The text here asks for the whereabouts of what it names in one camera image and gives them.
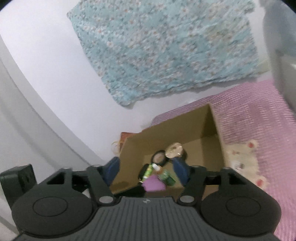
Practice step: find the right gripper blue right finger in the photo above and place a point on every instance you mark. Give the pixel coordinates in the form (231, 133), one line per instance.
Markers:
(181, 169)

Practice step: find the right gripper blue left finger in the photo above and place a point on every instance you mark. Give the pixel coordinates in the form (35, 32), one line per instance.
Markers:
(110, 170)

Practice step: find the green bottle with orange cap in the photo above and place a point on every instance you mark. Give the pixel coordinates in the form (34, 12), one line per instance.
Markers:
(164, 175)

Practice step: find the round clear lidded jar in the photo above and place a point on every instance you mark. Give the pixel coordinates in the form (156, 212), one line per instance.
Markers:
(174, 150)

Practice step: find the black round compact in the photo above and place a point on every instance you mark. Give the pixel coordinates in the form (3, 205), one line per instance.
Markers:
(159, 158)

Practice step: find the pink purple pouch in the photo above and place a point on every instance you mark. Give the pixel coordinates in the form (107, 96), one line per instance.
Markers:
(153, 184)

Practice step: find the green tube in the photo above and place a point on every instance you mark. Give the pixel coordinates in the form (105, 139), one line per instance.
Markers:
(145, 172)

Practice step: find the red gift bag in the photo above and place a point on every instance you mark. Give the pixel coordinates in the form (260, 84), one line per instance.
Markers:
(116, 146)

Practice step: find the brown cardboard box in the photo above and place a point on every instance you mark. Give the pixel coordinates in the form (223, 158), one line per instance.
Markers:
(193, 136)

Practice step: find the teal floral hanging cloth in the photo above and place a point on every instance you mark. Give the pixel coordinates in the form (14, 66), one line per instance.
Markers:
(143, 49)

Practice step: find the water dispenser with blue bottle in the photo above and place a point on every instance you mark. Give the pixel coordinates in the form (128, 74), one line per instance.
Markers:
(279, 36)

